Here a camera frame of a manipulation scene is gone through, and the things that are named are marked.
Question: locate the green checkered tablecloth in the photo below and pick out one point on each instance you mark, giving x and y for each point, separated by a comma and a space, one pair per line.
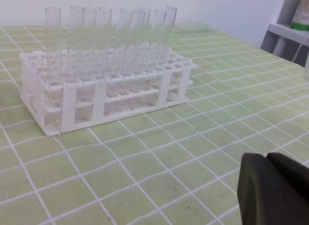
176, 166

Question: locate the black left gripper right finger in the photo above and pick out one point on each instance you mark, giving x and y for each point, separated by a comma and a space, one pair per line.
296, 174

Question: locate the test tube far left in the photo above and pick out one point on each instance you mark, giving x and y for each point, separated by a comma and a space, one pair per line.
53, 45

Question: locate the white plastic test tube rack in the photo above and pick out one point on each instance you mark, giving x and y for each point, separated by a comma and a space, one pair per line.
64, 107

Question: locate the green capped white bottle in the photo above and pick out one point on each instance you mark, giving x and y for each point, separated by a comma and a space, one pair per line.
300, 20

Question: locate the test tube in rack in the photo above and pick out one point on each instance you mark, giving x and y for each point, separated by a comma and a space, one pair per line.
75, 43
135, 34
144, 27
168, 27
90, 15
122, 35
104, 28
157, 33

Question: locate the clear spare glass tube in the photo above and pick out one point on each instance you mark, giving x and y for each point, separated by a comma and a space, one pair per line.
195, 30

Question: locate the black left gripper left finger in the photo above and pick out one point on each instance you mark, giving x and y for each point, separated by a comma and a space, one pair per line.
265, 197

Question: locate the grey shelf unit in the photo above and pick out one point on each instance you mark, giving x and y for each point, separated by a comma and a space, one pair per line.
283, 41

